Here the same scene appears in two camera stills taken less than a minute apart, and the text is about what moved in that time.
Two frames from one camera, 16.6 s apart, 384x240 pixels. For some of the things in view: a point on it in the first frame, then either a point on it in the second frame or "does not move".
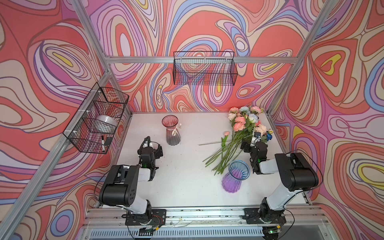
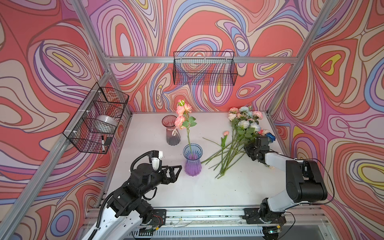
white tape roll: x=108 y=119 does not move
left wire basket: x=93 y=128 does not move
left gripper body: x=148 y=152 to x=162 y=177
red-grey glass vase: x=172 y=126 does not move
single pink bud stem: x=226 y=133 does not move
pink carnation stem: x=239 y=125 to x=183 y=119
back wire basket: x=204 y=68 does not move
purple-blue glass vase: x=238 y=170 to x=192 y=152
